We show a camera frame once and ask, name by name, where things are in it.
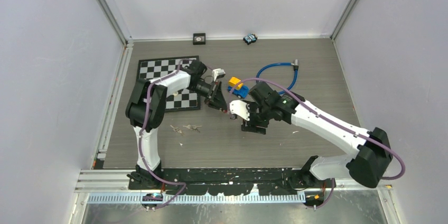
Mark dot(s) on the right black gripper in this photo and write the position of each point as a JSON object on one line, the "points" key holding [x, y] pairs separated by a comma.
{"points": [[252, 127]]}

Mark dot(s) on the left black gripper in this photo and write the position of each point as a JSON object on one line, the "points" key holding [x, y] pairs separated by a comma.
{"points": [[216, 100]]}

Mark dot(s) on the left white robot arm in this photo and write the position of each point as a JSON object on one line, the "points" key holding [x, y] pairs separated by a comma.
{"points": [[146, 109]]}

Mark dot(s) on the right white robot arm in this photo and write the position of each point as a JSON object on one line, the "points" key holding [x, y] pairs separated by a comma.
{"points": [[366, 152]]}

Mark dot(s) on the silver key bunch right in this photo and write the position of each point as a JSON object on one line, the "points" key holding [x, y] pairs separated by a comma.
{"points": [[195, 128]]}

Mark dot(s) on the silver key bunch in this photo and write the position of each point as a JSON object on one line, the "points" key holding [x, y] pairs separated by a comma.
{"points": [[177, 130], [195, 128]]}

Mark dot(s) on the silver key bunch left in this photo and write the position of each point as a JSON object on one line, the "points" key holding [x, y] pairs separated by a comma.
{"points": [[177, 130]]}

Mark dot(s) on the blue yellow toy car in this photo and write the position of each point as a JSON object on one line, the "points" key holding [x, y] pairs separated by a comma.
{"points": [[240, 90]]}

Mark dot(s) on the black white chessboard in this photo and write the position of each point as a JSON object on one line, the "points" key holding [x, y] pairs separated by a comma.
{"points": [[149, 69]]}

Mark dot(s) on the small black square box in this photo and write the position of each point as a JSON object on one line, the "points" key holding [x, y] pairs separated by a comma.
{"points": [[199, 39]]}

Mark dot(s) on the small blue toy car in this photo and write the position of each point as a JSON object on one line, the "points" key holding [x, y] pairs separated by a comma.
{"points": [[250, 38]]}

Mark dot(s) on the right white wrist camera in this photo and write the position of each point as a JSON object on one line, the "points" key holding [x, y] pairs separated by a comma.
{"points": [[240, 108]]}

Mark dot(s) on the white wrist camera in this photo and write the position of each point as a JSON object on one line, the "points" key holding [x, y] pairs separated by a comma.
{"points": [[218, 73], [240, 108]]}

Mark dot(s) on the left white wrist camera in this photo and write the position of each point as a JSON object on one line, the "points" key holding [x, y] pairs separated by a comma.
{"points": [[218, 73]]}

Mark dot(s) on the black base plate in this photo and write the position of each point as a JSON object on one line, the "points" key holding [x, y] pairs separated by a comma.
{"points": [[226, 181]]}

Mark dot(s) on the blue cable lock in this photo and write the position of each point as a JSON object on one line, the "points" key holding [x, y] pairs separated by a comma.
{"points": [[285, 74]]}

